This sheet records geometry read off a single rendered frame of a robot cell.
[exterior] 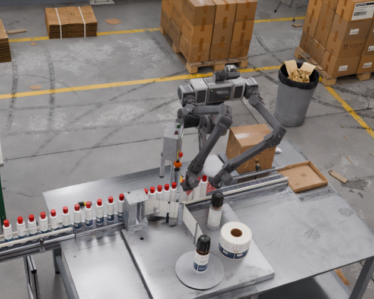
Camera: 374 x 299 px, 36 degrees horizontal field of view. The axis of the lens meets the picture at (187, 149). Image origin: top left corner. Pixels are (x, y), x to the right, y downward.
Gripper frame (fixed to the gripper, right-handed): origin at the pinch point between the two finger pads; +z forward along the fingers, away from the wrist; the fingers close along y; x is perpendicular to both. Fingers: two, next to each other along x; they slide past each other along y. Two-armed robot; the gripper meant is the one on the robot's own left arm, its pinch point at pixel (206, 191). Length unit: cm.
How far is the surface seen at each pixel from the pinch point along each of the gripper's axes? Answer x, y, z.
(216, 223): -7.2, 32.0, 5.0
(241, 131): 24, -34, -43
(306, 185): 71, 10, -43
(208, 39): 149, -292, -57
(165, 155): -50, -3, -11
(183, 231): -20.0, 25.1, 22.6
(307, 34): 263, -280, -139
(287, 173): 66, -7, -39
